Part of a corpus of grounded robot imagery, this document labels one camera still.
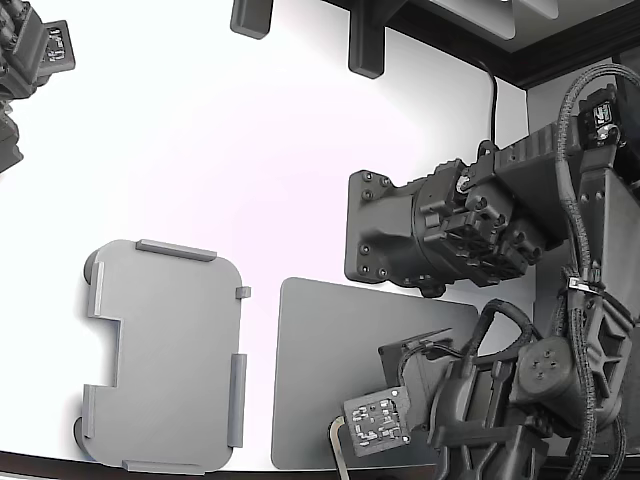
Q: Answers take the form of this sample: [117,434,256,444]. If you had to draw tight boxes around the black six-joint robot arm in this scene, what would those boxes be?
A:
[344,62,640,480]

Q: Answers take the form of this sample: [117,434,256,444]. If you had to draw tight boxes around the black wrist camera board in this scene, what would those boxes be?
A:
[342,385,413,458]

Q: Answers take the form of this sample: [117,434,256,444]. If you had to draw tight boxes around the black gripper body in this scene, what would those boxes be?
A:
[378,327,455,434]

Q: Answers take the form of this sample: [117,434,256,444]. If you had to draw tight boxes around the thin black power cable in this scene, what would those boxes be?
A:
[472,58,500,149]

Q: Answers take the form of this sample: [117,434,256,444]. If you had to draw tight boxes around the long black bracket post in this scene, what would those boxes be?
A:
[347,0,387,80]

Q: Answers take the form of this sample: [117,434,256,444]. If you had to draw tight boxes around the beige rectangular adhesive frame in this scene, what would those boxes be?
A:
[328,417,352,480]

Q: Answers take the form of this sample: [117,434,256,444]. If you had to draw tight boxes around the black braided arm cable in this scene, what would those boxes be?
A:
[552,62,640,474]

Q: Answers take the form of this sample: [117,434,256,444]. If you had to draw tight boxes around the short dark grey stand foot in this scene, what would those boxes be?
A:
[229,0,275,40]

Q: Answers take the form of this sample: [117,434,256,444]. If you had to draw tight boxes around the grey rectangular holder with tabs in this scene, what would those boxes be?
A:
[73,238,253,476]

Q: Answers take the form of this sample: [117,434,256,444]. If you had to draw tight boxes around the black table edge rail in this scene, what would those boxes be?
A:
[319,0,640,92]

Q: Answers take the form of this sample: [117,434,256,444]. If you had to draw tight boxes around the dark grey flat mat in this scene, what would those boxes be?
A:
[270,276,480,471]

